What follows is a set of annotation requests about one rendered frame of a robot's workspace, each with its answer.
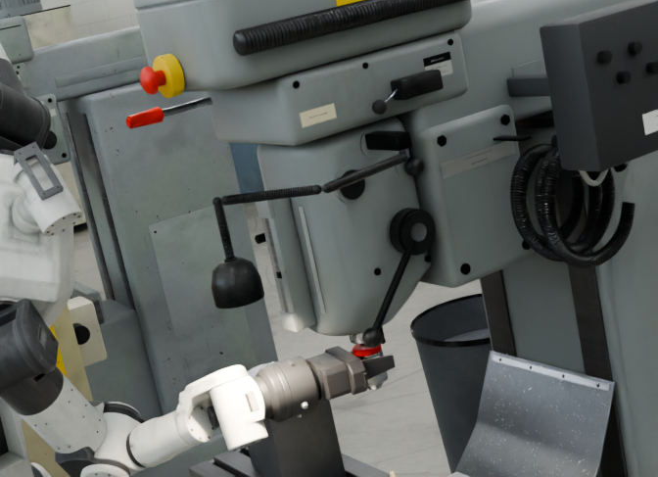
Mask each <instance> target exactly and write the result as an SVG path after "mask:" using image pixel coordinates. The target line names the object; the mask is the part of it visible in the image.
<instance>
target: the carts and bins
mask: <svg viewBox="0 0 658 477"><path fill-rule="evenodd" d="M410 330H411V331H412V330H413V332H411V334H412V337H413V338H414V339H415V341H416V345H417V349H418V353H419V356H420V359H421V363H422V366H423V370H424V374H425V378H426V381H427V385H428V389H429V393H430V396H431V400H432V404H433V407H434V411H435V414H436V418H437V421H438V425H439V429H440V432H441V436H442V440H443V444H444V447H445V451H446V458H447V461H448V465H449V469H450V472H451V474H453V473H454V472H455V470H456V467H457V465H458V463H459V461H460V459H461V457H462V455H463V453H464V451H465V448H466V446H467V444H468V442H469V439H470V437H471V435H472V433H473V430H474V428H475V425H476V421H477V416H478V411H479V406H480V400H481V396H482V391H483V386H484V380H485V375H486V370H487V365H488V359H489V354H490V351H492V350H493V349H492V344H491V338H490V333H489V327H488V323H487V317H486V312H485V306H484V301H483V295H482V293H481V294H475V295H470V296H465V297H461V298H457V299H454V300H450V301H447V302H444V303H441V304H439V305H436V306H434V307H432V308H429V309H427V310H425V311H423V312H422V313H420V314H419V315H417V316H416V317H415V318H414V319H413V320H412V322H411V325H410Z"/></svg>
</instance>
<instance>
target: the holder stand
mask: <svg viewBox="0 0 658 477"><path fill-rule="evenodd" d="M276 362H279V361H275V362H269V363H265V364H261V365H259V366H256V367H254V368H252V369H250V370H249V371H248V372H247V374H248V376H251V377H252V378H255V377H256V376H257V373H258V371H259V369H260V368H262V367H265V366H268V365H271V364H273V363H276ZM263 422H264V425H265V428H266V431H267V434H268V438H267V439H265V440H264V441H260V442H258V443H257V444H253V445H250V446H248V449H249V453H250V457H251V462H252V465H253V466H254V467H255V468H256V469H257V470H258V472H259V473H260V474H261V475H262V476H263V477H347V476H346V472H345V467H344V464H343V459H342V455H341V450H340V445H339V441H338V436H337V432H336V427H335V422H334V418H333V413H332V409H331V405H330V400H329V401H328V400H326V399H323V400H320V401H319V403H318V408H317V409H315V410H312V411H309V412H306V413H303V414H302V417H296V416H294V417H291V418H288V419H285V420H282V421H279V422H275V421H273V420H271V419H270V418H269V417H267V418H266V419H265V420H264V421H263Z"/></svg>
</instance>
